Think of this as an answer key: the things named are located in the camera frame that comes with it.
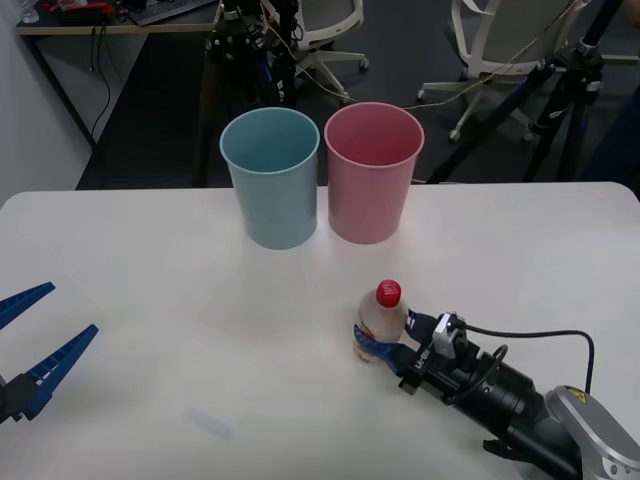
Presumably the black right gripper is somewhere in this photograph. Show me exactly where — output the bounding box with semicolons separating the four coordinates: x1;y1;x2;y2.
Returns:
352;308;504;406

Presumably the black hanging cable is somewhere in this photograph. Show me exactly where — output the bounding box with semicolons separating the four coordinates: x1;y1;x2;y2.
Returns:
88;22;112;147

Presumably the clear bottle with red cap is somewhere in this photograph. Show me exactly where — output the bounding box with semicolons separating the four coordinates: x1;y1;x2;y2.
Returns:
352;278;409;369

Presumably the large black tripod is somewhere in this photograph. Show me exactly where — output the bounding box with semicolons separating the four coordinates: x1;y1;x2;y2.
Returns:
424;0;640;184

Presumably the beige cord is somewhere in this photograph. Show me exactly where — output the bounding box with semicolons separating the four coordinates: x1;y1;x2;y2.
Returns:
259;12;584;112

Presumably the pink plastic bin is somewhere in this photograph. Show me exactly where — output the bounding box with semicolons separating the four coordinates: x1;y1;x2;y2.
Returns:
323;101;426;246

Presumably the black tripod with blue label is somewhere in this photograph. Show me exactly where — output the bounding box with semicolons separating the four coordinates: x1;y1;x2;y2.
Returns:
248;0;302;109

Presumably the pale blue plastic bin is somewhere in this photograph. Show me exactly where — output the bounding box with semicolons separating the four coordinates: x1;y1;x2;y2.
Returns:
218;106;321;251

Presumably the white office chair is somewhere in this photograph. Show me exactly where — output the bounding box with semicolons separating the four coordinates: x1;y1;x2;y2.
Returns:
292;0;371;101
417;0;584;145

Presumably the red tool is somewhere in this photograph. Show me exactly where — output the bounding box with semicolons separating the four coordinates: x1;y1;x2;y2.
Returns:
42;0;114;16

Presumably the dark desk with wooden edge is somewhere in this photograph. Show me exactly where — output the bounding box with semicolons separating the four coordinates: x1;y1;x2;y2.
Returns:
14;0;224;189

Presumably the black keyboard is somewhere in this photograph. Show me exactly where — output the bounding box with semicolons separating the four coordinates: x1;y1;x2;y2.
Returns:
127;0;217;27

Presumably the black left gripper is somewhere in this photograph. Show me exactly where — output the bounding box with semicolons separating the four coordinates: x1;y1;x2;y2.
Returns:
0;281;100;427

